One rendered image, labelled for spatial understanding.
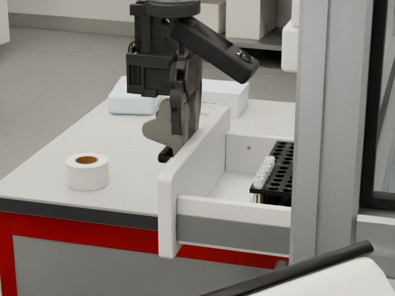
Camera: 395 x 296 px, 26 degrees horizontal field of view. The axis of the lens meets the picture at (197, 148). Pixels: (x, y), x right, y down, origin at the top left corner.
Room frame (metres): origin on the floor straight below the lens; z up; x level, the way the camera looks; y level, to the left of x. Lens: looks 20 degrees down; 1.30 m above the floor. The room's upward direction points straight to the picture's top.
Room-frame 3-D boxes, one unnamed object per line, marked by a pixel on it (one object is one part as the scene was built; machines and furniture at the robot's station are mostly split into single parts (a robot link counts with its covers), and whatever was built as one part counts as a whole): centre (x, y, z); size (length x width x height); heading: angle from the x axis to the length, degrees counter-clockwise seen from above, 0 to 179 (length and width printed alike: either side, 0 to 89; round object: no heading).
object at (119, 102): (1.73, 0.13, 0.78); 0.15 x 0.10 x 0.04; 174
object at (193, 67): (1.07, 0.04, 1.04); 0.09 x 0.08 x 0.12; 74
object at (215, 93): (1.70, -0.04, 0.79); 0.13 x 0.09 x 0.05; 74
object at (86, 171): (1.30, 0.18, 0.78); 0.07 x 0.07 x 0.04
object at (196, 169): (1.06, 0.00, 0.87); 0.29 x 0.02 x 0.11; 164
